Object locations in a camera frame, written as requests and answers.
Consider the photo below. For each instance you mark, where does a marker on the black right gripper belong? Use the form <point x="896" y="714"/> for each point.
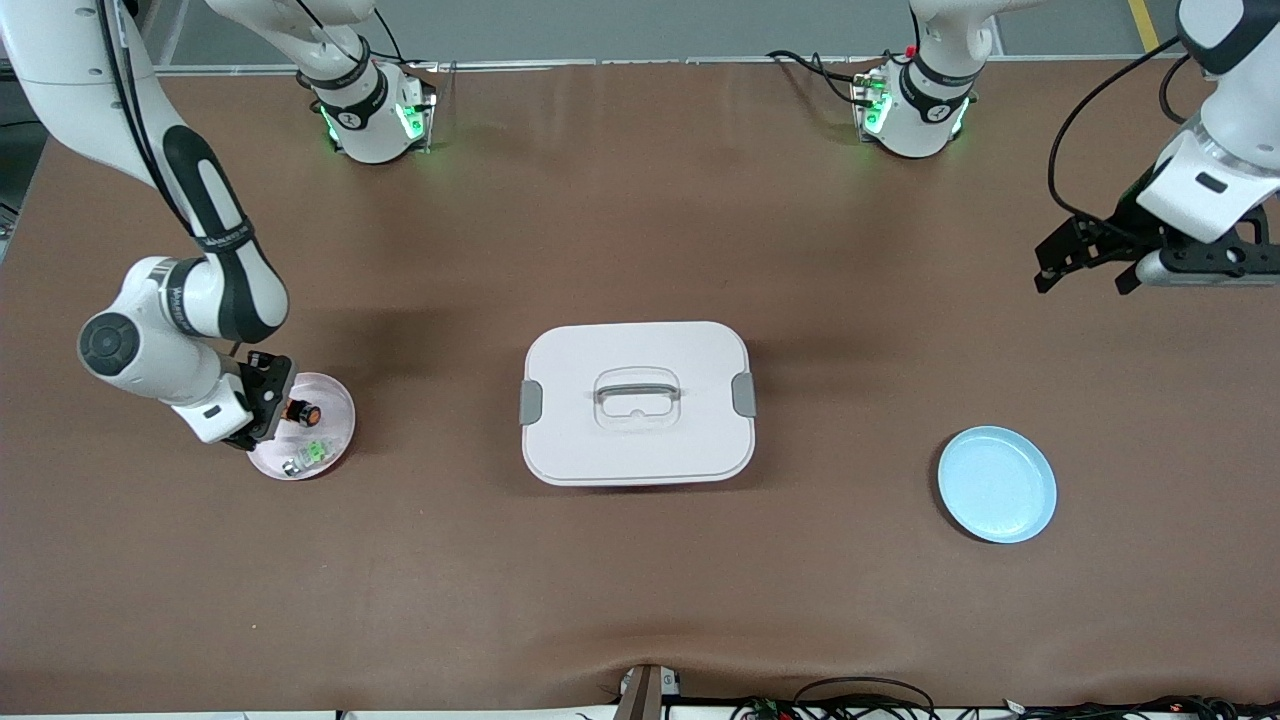
<point x="264" y="391"/>

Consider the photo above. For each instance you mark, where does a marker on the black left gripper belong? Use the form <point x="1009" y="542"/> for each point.
<point x="1128" y="216"/>

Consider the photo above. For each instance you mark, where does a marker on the orange push button switch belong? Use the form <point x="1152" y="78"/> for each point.
<point x="305" y="412"/>

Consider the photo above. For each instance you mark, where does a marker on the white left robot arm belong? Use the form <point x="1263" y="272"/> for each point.
<point x="925" y="110"/>

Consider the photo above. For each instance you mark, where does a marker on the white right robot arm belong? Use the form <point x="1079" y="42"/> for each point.
<point x="150" y="340"/>

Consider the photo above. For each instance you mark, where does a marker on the pink round plate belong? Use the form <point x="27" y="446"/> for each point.
<point x="338" y="432"/>

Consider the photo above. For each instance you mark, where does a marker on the yellow floor tape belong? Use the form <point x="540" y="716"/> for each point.
<point x="1143" y="25"/>

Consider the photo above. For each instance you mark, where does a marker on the light blue round plate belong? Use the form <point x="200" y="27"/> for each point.
<point x="997" y="485"/>

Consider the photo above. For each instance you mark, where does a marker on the white lidded container box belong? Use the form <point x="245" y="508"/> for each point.
<point x="640" y="450"/>

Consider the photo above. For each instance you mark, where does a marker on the brown table cover mat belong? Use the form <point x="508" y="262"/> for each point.
<point x="640" y="600"/>

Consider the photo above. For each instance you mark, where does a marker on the green push button switch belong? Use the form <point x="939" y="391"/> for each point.
<point x="315" y="455"/>

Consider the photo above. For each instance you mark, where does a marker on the camera mount post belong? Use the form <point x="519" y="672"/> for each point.
<point x="640" y="700"/>

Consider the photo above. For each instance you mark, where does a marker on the grey table edge rail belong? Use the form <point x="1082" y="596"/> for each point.
<point x="650" y="62"/>

